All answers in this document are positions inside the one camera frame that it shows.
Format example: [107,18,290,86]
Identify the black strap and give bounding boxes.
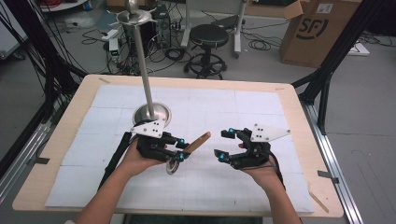
[97,131,134,191]

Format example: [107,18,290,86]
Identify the white flat device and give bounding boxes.
[346,42,372,58]

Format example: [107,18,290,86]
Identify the white power strip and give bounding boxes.
[101,28,120,41]

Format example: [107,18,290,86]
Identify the person's dark clothing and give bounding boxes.
[123,214,264,224]

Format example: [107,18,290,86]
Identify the open cardboard box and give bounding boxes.
[244,0,304,21]

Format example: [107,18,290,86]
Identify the thin wooden stick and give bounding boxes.
[307,189,330,215]

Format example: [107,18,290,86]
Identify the white metal stand frame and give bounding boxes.
[180,0,250,60]

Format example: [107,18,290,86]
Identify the large cardboard box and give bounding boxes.
[279,0,363,69]

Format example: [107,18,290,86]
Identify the grey tape piece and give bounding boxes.
[317,170,340,185]

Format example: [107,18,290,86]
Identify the white round tabletop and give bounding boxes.
[38,0,90,13]

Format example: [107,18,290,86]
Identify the black computer tower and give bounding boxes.
[148,4,173,50]

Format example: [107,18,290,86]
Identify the white device with green display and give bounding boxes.
[107,37,120,58]

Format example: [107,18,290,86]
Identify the black round stool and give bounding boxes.
[183,23,230,80]

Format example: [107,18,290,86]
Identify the white grid mat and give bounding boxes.
[45,84,316,214]

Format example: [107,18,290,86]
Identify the person's left hand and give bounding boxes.
[116,138,164,180]

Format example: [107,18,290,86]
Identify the black flat device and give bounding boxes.
[211,14,247,31]

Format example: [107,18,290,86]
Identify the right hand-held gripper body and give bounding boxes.
[232,122,292,171]

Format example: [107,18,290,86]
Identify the person's right hand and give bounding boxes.
[247,155,287,191]

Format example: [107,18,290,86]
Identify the coiled black cables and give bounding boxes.
[242,31,281,52]

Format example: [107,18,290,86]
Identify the silver aluminium rail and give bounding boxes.
[303,101,365,224]
[0,122,52,203]

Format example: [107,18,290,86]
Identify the black metal frame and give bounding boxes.
[290,0,396,136]
[0,0,88,180]

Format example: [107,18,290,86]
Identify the metal stand with round base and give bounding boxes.
[106,0,173,129]

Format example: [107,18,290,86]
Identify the metal scoop with wooden handle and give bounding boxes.
[165,131,212,175]

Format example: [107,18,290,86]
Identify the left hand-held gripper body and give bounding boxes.
[130,119,177,163]

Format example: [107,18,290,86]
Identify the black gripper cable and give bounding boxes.
[242,150,287,191]

